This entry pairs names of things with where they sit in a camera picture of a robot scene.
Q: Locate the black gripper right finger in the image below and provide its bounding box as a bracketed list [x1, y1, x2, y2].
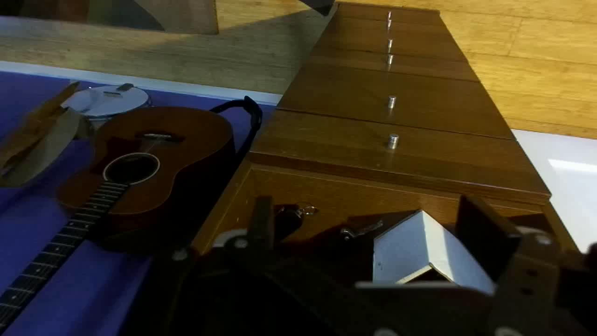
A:
[456, 197, 521, 281]

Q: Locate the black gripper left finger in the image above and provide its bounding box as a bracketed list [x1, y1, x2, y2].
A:
[248, 197, 275, 249]

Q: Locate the wooden drawer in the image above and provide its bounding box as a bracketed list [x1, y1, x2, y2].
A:
[252, 113, 549, 199]

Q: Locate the brown wooden drawer cabinet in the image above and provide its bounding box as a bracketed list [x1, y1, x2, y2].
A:
[194, 5, 577, 253]

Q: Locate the white folded paper box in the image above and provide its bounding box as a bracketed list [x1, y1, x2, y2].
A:
[355, 210, 497, 296]

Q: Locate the brown ukulele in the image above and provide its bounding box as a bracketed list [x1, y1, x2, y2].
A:
[0, 107, 235, 333]

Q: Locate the round silver metal bowl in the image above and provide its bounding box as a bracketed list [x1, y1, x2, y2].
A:
[64, 85, 150, 118]

